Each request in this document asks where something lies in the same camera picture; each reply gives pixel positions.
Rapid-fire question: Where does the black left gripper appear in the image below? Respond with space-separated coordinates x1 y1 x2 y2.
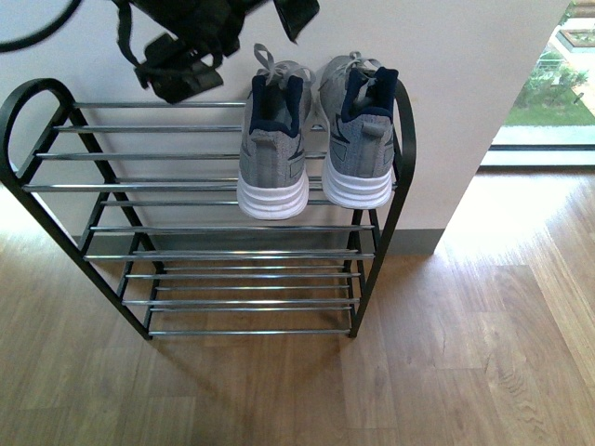
111 0 322 105

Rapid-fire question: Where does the grey knit sneaker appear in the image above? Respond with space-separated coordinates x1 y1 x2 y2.
318 51 398 209
236 44 315 220

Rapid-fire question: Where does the black metal shoe rack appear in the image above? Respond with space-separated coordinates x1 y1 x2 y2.
1 79 417 339

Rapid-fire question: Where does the black cable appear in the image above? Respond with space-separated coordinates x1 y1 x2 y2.
0 0 85 53

